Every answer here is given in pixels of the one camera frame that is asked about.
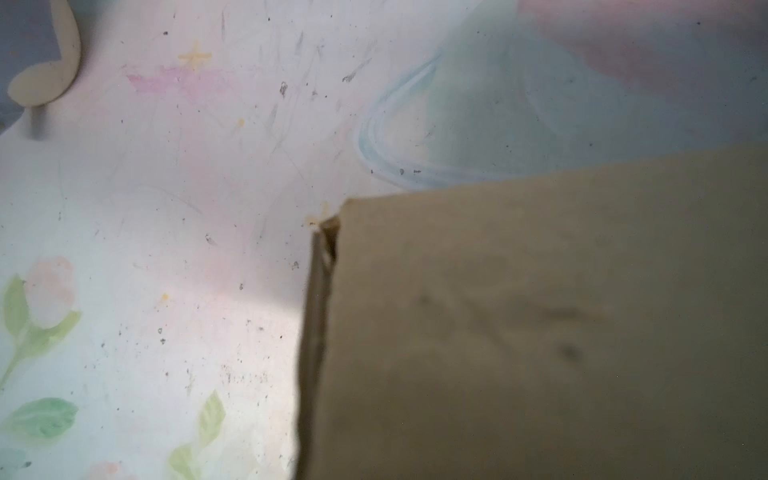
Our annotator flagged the brown cardboard box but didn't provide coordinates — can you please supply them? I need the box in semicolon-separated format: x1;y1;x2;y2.
295;145;767;479

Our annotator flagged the cream ceramic mug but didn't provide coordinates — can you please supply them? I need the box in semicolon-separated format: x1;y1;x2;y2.
1;0;82;109

